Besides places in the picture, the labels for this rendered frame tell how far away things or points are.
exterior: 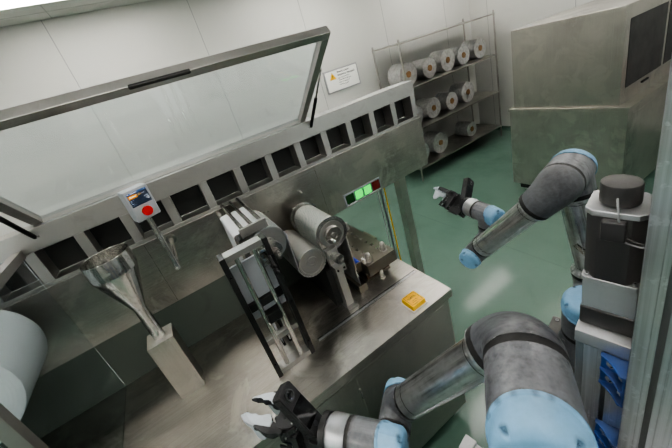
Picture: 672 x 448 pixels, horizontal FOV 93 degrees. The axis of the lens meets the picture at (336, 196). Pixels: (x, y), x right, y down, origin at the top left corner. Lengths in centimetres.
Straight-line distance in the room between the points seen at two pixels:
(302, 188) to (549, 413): 130
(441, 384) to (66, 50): 367
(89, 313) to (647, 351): 163
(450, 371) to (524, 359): 20
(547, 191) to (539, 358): 58
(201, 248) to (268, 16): 307
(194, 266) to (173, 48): 266
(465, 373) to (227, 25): 372
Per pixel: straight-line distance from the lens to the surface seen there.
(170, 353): 140
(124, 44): 378
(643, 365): 81
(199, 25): 387
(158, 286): 156
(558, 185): 104
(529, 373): 53
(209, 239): 150
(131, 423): 163
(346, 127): 166
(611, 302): 84
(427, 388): 77
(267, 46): 108
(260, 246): 109
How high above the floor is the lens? 190
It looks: 23 degrees down
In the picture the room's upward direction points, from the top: 17 degrees counter-clockwise
